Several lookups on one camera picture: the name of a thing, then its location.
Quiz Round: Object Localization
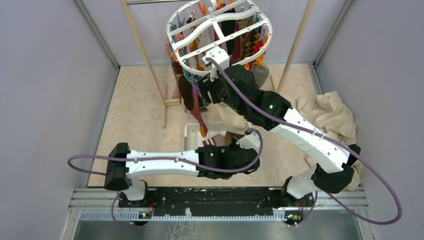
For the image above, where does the white cream sock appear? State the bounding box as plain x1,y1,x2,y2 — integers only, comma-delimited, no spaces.
215,103,247,135

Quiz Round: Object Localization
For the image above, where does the dark brown sock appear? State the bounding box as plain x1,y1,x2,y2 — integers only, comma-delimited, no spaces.
177,75,194,112

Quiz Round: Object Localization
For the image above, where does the white perforated plastic basket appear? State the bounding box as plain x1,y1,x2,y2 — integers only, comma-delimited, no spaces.
183,122,227,151

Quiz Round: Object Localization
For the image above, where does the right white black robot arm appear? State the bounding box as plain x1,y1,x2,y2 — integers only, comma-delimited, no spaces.
195,65,359,206

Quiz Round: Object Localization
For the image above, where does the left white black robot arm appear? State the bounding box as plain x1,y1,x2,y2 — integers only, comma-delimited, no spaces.
103,140,263,207

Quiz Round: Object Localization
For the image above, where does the white oval clip hanger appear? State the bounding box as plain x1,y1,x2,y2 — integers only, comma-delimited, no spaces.
164,0,273,77

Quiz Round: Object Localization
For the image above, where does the purple striped sock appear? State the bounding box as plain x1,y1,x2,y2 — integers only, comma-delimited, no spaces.
190,82,208,138

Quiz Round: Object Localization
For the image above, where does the cream crumpled cloth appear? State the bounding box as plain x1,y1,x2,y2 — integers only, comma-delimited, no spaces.
295,91,364,191

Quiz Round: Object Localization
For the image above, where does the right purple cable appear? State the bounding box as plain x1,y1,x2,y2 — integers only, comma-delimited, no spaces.
205,57,403,228

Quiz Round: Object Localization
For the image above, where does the purple cable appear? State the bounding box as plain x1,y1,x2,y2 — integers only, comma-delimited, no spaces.
67,129,264,229
205,57,403,228

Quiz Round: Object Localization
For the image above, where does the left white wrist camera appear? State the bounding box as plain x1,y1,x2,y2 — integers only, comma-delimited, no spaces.
236,127,264,152

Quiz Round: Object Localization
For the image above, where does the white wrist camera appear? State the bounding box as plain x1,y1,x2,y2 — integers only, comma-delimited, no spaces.
201,46,230,82
236,127,264,152

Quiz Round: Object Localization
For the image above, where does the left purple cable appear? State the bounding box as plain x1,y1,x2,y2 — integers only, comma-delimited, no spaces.
67,129,264,229

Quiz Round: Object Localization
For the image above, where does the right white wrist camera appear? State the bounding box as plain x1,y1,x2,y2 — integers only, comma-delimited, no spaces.
201,46,230,82

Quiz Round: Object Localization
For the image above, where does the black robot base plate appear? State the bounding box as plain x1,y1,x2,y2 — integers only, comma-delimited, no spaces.
118,187,314,217

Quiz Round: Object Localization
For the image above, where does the wooden rack frame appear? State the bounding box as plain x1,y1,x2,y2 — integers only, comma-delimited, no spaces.
119,0,317,129

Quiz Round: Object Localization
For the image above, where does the aluminium rail front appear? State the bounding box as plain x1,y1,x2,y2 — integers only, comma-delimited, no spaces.
69,187,368,223

